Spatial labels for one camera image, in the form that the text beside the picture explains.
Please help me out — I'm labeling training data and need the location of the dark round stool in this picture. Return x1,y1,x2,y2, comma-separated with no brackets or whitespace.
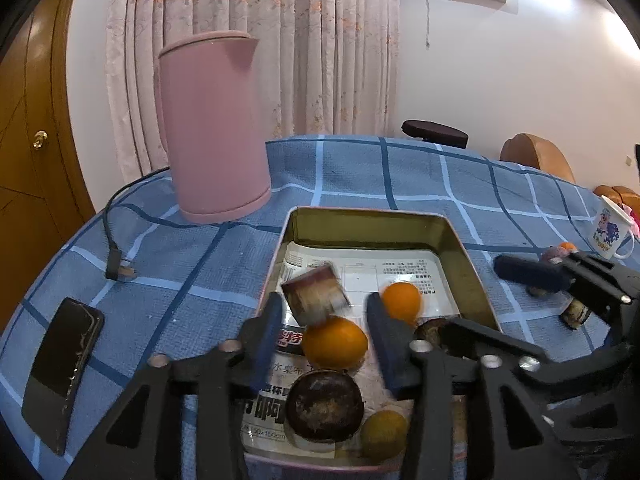
401,119,469,150

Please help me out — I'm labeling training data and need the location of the brown leather armchair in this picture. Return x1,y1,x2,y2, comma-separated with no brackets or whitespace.
500,133,576,183

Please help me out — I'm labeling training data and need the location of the pink floral curtain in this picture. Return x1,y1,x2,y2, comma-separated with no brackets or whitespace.
105,0,400,181

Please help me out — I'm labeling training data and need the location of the small orange tangerine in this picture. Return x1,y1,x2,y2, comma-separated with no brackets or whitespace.
381,282,423,326

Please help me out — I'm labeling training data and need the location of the pink metal tin box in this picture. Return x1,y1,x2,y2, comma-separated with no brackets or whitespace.
238,205,504,476

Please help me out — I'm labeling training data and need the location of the pink electric kettle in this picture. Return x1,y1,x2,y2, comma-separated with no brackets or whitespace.
154,30,271,224

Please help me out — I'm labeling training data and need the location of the black smartphone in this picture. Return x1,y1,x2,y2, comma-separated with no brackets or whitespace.
22,297,104,456

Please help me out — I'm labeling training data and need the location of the wooden door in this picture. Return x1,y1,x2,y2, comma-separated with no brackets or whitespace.
1,0,94,325

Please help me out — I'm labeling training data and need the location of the small green-brown fruit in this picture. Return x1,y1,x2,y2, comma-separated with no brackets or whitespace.
360,410,409,460

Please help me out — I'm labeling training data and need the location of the black power cable plug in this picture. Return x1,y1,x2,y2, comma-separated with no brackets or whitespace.
102,164,172,283

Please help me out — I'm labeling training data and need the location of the white printed mug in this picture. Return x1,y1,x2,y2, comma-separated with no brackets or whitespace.
588,195,636,260

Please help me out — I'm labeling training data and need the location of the brown leather sofa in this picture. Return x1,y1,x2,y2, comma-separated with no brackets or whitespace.
593,185,640,216

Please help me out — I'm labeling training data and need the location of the blue plaid tablecloth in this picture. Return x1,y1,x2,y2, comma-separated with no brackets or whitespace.
1,136,608,479

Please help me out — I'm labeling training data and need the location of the dark mangosteen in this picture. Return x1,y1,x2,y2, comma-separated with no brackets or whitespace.
413,318,449,352
284,370,364,443

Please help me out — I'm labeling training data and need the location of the purple round turnip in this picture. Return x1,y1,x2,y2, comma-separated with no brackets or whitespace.
527,245,566,296

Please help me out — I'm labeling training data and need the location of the brass door knob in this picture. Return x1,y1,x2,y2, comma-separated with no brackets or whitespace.
32,130,49,150

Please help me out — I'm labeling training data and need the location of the printed paper in tin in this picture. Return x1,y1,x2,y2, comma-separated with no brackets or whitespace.
242,242,460,466

